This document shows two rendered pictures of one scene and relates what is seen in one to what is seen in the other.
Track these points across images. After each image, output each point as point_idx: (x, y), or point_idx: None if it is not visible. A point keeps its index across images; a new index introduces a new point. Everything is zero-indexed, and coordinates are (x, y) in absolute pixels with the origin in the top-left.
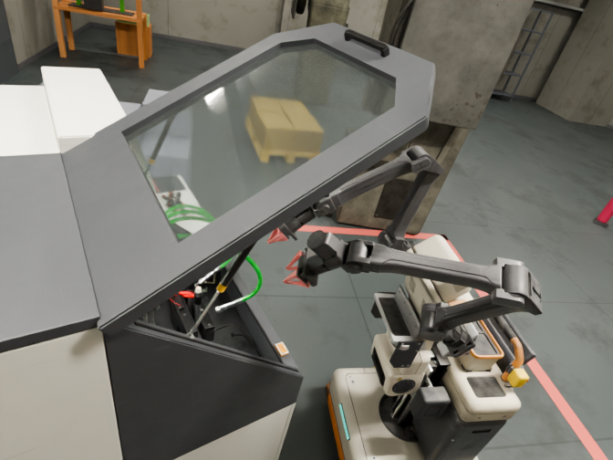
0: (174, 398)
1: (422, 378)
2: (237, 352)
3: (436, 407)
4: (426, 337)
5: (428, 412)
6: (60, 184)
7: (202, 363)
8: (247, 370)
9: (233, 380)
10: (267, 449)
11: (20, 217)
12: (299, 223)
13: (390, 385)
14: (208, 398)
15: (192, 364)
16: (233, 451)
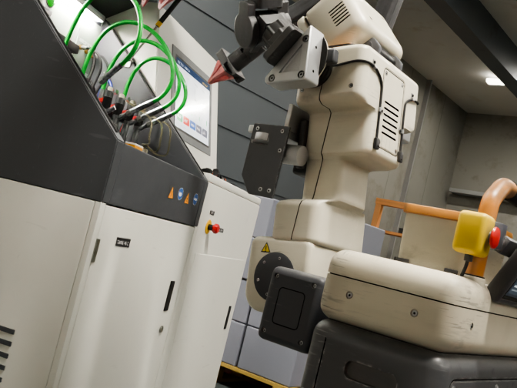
0: None
1: (307, 259)
2: (57, 30)
3: (294, 293)
4: (241, 37)
5: (279, 307)
6: None
7: (22, 9)
8: (55, 56)
9: (40, 62)
10: (45, 306)
11: None
12: (240, 50)
13: (251, 266)
14: (12, 73)
15: (15, 3)
16: (5, 237)
